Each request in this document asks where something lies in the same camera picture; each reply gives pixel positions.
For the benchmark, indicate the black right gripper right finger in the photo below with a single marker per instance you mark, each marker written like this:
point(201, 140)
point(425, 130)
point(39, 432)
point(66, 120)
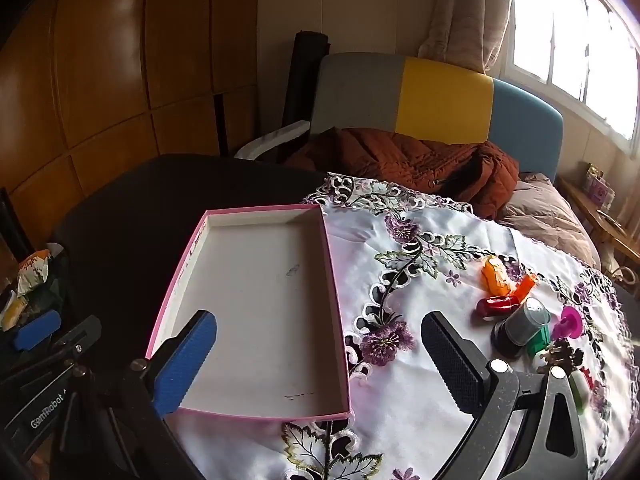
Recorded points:
point(460, 364)

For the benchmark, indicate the pink shallow cardboard box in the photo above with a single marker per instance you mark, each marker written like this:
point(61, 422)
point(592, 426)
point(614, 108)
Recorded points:
point(273, 347)

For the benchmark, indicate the beige curtain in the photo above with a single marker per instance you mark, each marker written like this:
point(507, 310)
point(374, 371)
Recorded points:
point(466, 33)

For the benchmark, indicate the dark brown wooden brush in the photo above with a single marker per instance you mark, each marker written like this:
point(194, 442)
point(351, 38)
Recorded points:
point(561, 354)

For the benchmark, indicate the white green plug-in device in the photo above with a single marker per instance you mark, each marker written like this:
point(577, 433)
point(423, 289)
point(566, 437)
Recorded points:
point(580, 390)

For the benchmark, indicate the magenta flanged plastic toy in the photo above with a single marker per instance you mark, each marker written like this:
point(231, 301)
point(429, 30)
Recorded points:
point(569, 326)

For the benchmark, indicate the red K puzzle piece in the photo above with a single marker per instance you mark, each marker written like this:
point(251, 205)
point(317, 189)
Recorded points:
point(588, 377)

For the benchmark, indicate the snack bag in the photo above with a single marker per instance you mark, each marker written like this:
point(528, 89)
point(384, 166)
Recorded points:
point(33, 272)

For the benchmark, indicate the green plastic funnel toy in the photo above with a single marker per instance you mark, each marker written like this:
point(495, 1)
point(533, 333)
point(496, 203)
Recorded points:
point(539, 342)

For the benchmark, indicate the rust brown quilted jacket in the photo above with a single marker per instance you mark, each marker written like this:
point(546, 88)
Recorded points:
point(480, 174)

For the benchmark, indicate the window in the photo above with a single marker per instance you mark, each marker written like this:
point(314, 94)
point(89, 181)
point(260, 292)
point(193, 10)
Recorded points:
point(580, 54)

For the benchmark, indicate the beige pink duvet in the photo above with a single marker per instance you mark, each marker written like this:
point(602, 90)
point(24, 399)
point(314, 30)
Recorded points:
point(539, 211)

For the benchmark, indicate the purple gift box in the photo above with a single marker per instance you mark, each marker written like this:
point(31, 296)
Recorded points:
point(597, 188)

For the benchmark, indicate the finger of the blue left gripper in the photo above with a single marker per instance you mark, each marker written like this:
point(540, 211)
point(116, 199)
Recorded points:
point(31, 334)

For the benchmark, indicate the white embroidered floral tablecloth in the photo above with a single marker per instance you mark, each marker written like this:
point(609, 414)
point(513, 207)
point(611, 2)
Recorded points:
point(376, 332)

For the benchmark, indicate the orange linked cube blocks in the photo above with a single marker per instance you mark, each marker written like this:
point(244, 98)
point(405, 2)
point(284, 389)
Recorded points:
point(523, 287)

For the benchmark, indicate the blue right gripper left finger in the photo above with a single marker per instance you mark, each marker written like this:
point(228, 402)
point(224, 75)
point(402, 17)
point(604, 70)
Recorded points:
point(186, 358)

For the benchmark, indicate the red plastic cylinder toy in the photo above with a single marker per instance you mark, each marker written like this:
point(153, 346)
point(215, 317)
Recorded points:
point(496, 306)

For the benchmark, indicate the wooden side table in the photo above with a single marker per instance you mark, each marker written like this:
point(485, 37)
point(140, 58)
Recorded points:
point(615, 248)

